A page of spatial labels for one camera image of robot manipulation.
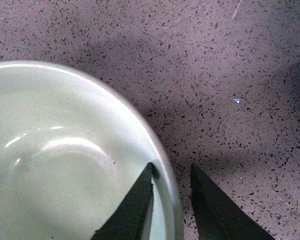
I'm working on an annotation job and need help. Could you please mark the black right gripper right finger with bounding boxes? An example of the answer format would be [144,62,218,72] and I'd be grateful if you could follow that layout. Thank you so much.
[190,163,274,240]

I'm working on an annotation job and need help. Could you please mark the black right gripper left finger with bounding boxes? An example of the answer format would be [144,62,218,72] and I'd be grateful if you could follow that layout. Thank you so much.
[91,162,154,240]

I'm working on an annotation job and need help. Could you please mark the green bowl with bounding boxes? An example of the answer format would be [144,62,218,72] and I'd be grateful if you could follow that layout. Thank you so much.
[0,60,184,240]

